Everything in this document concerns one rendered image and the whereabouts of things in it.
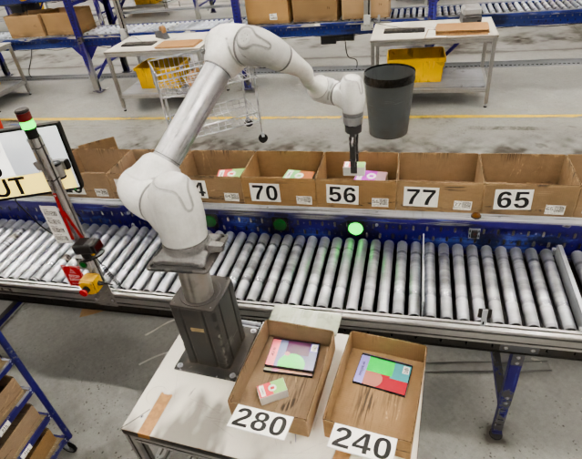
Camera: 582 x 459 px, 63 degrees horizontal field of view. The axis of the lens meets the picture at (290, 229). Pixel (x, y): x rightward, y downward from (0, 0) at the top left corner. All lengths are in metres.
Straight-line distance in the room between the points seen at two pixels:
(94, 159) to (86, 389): 1.37
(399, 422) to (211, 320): 0.72
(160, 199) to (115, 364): 1.83
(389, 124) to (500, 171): 2.50
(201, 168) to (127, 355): 1.24
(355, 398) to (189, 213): 0.86
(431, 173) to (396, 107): 2.37
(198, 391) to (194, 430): 0.16
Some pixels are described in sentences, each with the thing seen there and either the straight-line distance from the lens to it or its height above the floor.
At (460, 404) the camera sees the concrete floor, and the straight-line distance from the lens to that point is 2.71.
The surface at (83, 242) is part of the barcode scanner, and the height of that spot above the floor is 1.09.
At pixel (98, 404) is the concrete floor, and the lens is 3.01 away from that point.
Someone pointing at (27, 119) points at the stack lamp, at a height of 1.63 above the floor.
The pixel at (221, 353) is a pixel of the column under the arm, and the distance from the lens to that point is 1.83.
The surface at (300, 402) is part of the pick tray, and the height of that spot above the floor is 0.76.
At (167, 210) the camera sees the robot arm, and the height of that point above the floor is 1.47.
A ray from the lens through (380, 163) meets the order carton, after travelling 2.57.
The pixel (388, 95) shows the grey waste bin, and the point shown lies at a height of 0.49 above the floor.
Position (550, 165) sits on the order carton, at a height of 0.99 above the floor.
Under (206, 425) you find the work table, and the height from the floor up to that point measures 0.75.
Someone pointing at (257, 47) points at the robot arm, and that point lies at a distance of 1.63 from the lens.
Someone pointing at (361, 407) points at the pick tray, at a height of 0.76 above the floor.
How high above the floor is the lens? 2.22
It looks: 36 degrees down
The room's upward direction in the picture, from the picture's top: 7 degrees counter-clockwise
